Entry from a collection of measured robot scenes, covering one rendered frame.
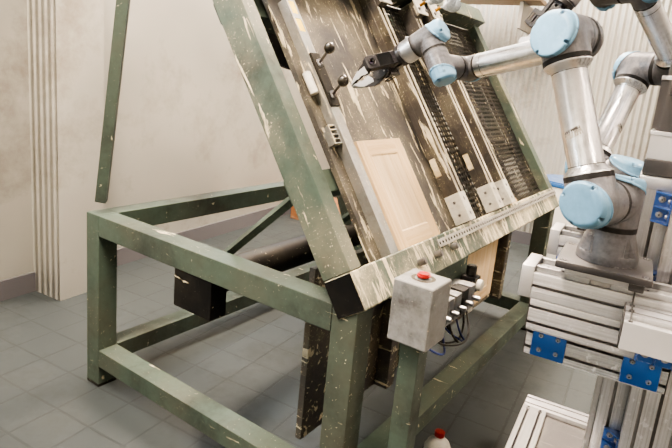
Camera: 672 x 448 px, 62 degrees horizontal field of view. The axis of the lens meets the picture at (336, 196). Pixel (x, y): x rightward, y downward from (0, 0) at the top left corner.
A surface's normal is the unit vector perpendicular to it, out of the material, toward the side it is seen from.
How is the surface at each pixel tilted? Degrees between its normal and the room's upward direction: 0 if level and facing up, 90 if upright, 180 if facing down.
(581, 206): 97
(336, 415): 90
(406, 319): 90
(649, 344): 90
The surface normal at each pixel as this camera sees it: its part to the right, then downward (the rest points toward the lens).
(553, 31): -0.77, -0.07
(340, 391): -0.58, 0.12
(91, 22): 0.87, 0.18
